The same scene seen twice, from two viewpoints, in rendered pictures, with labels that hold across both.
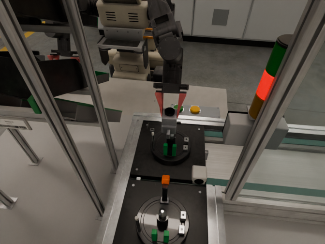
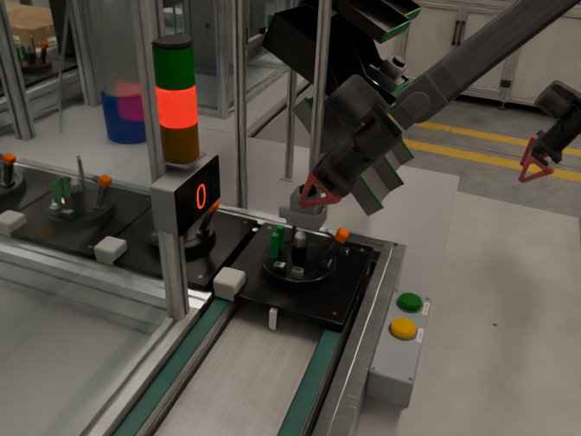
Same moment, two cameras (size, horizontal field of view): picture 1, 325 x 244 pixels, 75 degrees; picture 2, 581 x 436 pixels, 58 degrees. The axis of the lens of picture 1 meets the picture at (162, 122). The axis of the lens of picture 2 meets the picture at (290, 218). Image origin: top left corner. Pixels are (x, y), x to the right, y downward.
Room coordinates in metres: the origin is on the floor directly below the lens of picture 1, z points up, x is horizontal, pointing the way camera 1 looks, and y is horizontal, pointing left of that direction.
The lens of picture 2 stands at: (0.61, -0.81, 1.58)
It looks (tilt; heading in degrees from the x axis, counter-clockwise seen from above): 32 degrees down; 102
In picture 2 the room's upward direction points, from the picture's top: 2 degrees clockwise
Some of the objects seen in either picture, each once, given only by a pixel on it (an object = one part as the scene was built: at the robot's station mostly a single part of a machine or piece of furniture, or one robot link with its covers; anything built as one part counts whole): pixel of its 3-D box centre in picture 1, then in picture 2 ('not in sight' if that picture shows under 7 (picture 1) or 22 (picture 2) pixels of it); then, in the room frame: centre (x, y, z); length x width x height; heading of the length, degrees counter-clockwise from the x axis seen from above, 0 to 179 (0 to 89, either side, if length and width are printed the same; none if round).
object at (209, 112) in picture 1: (194, 115); (400, 343); (0.66, -0.14, 0.93); 0.21 x 0.07 x 0.06; 84
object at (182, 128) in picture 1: (170, 149); (298, 270); (0.46, -0.03, 0.96); 0.24 x 0.24 x 0.02; 84
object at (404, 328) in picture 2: (195, 110); (403, 330); (0.66, -0.14, 0.96); 0.04 x 0.04 x 0.02
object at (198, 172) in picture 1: (199, 175); (229, 284); (0.35, -0.11, 0.97); 0.05 x 0.05 x 0.04; 84
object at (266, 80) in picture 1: (274, 83); (176, 103); (0.32, -0.20, 1.33); 0.05 x 0.05 x 0.05
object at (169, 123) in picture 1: (169, 121); (302, 203); (0.46, -0.02, 1.10); 0.08 x 0.04 x 0.07; 174
